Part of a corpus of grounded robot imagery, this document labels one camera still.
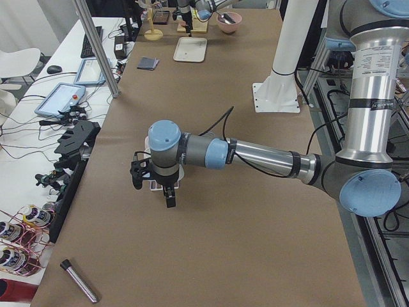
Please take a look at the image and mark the wooden mug tree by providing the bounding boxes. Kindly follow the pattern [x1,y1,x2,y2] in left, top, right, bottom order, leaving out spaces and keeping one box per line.
[138,0,163,41]

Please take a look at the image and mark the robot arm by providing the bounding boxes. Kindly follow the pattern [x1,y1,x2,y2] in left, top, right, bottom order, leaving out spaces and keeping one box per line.
[173,0,236,36]
[148,1,408,217]

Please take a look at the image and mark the wooden cutting board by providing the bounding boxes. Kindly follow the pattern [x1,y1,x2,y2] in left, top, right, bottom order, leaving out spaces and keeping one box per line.
[177,19,208,34]

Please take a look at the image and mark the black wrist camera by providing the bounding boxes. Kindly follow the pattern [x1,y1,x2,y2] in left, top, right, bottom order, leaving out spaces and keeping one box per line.
[130,151,154,190]

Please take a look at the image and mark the folded grey cloth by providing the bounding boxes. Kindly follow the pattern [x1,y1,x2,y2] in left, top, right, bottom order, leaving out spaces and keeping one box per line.
[137,57,159,70]

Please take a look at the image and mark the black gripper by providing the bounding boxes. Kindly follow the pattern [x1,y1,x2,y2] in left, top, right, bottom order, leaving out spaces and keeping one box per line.
[172,8,193,32]
[154,172,179,208]

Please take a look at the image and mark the cream rabbit tray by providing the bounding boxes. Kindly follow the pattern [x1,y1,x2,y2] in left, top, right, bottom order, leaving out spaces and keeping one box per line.
[173,37,208,63]

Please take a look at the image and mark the white wire cup rack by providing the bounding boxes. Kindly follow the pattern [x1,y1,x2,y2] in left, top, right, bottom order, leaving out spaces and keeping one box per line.
[143,136,185,191]

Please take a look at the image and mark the near blue teach pendant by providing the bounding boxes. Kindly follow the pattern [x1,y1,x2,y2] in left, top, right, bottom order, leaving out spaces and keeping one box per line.
[35,83,86,118]

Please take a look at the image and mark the pink bowl with ice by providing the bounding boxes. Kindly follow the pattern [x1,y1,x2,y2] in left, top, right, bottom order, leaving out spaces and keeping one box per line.
[217,12,242,34]

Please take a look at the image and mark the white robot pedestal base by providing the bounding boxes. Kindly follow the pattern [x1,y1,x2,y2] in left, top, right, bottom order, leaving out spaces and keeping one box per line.
[252,1,323,113]

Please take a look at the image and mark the blue teach pendant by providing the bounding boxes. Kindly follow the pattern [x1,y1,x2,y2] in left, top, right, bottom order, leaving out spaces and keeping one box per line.
[73,58,105,86]
[35,83,86,118]

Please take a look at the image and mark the aluminium frame post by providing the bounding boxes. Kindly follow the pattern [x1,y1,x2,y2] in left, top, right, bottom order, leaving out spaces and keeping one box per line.
[72,0,120,98]

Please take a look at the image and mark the black computer mouse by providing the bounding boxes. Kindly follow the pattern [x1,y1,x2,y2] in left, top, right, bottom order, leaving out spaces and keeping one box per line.
[46,65,63,75]

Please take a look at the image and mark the black slotted stand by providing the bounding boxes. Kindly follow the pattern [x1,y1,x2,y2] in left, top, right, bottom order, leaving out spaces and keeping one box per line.
[54,120,101,170]

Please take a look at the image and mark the metal scoop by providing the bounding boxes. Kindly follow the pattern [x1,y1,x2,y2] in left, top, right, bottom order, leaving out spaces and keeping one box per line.
[217,12,236,24]

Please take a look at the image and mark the black keyboard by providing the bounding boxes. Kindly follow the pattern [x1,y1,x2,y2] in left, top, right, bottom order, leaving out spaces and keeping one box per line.
[80,26,104,59]

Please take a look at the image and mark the far blue teach pendant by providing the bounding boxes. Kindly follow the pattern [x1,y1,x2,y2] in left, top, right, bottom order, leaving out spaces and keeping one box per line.
[73,58,105,86]

